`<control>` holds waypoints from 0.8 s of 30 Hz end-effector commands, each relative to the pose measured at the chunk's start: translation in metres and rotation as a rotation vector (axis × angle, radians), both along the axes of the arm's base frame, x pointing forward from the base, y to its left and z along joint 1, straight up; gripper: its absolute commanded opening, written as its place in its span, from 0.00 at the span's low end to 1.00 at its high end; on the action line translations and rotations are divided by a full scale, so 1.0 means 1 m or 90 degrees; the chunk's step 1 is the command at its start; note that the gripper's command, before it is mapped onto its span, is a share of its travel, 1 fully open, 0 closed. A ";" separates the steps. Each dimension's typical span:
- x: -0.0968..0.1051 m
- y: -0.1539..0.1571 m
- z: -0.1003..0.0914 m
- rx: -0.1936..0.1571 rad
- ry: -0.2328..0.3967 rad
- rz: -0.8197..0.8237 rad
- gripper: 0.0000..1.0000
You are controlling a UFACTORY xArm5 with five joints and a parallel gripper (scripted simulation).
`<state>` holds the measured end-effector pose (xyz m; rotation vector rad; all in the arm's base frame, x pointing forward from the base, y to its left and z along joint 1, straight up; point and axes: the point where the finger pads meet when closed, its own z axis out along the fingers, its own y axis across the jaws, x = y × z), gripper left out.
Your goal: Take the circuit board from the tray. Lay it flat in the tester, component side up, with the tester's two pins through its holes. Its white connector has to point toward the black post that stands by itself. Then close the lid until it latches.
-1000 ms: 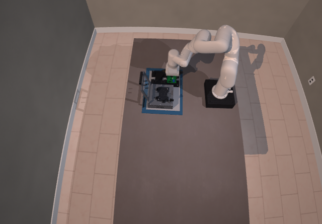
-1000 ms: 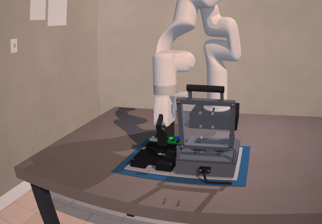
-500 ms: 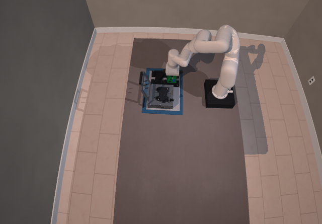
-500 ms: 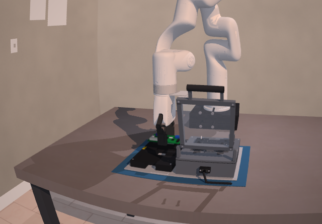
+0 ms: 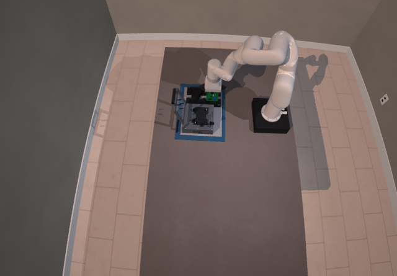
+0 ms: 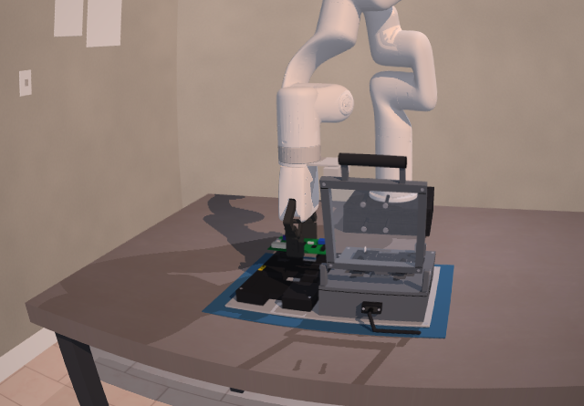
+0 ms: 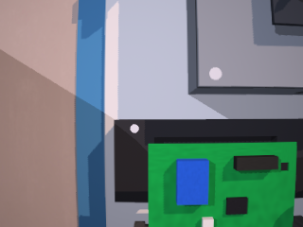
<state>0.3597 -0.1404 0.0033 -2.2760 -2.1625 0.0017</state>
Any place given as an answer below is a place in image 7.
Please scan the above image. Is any green circuit board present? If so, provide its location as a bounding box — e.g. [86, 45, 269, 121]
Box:
[148, 142, 296, 227]

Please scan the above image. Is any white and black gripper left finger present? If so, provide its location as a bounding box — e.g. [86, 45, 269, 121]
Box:
[134, 221, 149, 227]

